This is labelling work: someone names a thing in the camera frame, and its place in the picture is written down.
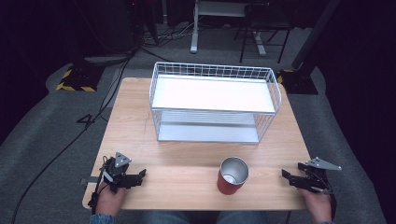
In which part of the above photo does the person's right hand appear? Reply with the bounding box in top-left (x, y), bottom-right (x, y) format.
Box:
top-left (299, 187), bottom-right (333, 224)

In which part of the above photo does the person's leg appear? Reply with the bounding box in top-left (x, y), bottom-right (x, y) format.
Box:
top-left (139, 210), bottom-right (191, 224)
top-left (216, 210), bottom-right (269, 224)

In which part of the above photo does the left hand-held gripper cable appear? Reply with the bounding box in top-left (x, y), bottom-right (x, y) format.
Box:
top-left (87, 156), bottom-right (110, 210)

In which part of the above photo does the black slanted stand pole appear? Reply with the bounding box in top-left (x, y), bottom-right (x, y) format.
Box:
top-left (290, 0), bottom-right (343, 71)

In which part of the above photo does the hand-held gripper cable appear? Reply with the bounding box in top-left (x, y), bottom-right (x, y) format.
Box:
top-left (322, 174), bottom-right (338, 220)
top-left (87, 156), bottom-right (110, 210)

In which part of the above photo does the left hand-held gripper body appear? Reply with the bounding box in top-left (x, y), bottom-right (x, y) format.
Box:
top-left (98, 151), bottom-right (135, 194)

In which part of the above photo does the black yellow striped stand base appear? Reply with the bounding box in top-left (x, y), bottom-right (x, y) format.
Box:
top-left (55, 63), bottom-right (106, 93)
top-left (276, 68), bottom-right (319, 96)

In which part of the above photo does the grey table edge bracket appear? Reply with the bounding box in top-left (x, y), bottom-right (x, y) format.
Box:
top-left (79, 175), bottom-right (100, 187)

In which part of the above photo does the red metal cup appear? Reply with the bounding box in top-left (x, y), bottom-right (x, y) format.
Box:
top-left (216, 156), bottom-right (250, 196)

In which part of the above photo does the long black floor cable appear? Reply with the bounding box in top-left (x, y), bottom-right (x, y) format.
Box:
top-left (10, 55), bottom-right (134, 224)

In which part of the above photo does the person's left hand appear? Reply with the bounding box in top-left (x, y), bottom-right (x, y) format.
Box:
top-left (94, 182), bottom-right (127, 217)

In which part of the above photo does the white wire shelf rack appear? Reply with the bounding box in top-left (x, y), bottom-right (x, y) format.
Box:
top-left (148, 61), bottom-right (283, 146)

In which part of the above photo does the white desk frame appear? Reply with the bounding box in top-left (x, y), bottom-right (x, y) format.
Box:
top-left (190, 0), bottom-right (269, 57)

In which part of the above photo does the black metal chair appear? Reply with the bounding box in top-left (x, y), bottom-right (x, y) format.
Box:
top-left (233, 2), bottom-right (294, 64)

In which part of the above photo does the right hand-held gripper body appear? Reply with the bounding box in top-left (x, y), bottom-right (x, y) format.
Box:
top-left (297, 156), bottom-right (343, 196)

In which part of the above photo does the person's right leg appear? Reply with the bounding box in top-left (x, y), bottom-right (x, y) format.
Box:
top-left (216, 210), bottom-right (269, 224)

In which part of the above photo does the bundle of floor cables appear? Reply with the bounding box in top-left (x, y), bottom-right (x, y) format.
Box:
top-left (136, 18), bottom-right (200, 63)

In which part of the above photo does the right hand-held gripper cable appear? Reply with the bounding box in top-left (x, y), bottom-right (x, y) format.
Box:
top-left (322, 174), bottom-right (338, 220)

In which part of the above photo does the person's left leg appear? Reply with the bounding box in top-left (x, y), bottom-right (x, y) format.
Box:
top-left (139, 210), bottom-right (191, 224)

